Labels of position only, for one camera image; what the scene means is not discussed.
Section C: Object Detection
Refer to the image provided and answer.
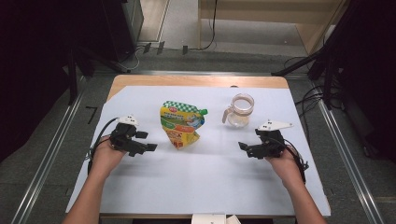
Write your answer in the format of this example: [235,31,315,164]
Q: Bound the yellow green spouted pouch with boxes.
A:
[159,100,209,150]

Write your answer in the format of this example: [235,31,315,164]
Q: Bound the white paper sheet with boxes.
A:
[65,85,332,217]

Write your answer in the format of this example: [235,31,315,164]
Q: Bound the black metal stand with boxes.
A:
[65,43,126,105]

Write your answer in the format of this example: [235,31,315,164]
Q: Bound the metal floor rail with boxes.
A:
[10,92,86,224]
[315,98,386,224]

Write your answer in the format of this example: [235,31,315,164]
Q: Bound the black hanging cable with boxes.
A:
[190,0,219,52]

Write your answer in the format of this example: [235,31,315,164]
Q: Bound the wooden shelf unit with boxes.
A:
[197,0,350,56]

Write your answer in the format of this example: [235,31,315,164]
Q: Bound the white floor cable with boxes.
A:
[119,45,148,72]

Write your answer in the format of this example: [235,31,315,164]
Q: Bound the black tripod stand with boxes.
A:
[270,0,357,110]

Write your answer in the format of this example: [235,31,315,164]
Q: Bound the wooden table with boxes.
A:
[99,74,297,219]

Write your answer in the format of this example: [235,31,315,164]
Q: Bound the person's left hand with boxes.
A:
[90,135,128,180]

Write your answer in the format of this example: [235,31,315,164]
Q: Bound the person's right hand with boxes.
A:
[264,148,305,191]

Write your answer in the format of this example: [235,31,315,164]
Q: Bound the black floor cables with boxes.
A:
[282,55,330,138]

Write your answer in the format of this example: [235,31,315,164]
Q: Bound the white box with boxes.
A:
[191,213,243,224]

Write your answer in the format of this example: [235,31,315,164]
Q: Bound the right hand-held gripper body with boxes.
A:
[245,119,294,161]

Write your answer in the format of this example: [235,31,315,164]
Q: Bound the black cabinet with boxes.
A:
[102,0,145,63]

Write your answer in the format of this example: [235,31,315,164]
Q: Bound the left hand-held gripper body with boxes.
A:
[109,115,148,158]

